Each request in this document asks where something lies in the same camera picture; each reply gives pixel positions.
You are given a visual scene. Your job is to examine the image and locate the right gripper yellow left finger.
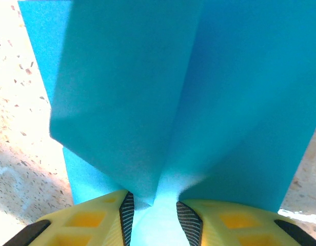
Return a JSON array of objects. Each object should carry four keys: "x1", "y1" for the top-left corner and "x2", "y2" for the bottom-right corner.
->
[{"x1": 3, "y1": 190, "x2": 135, "y2": 246}]

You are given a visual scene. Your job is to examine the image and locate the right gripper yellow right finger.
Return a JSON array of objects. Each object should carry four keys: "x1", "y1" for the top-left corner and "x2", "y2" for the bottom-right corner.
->
[{"x1": 176, "y1": 199, "x2": 316, "y2": 246}]

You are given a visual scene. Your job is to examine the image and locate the teal blue cloth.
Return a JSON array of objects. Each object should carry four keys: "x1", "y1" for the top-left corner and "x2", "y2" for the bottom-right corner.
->
[{"x1": 18, "y1": 0, "x2": 316, "y2": 246}]

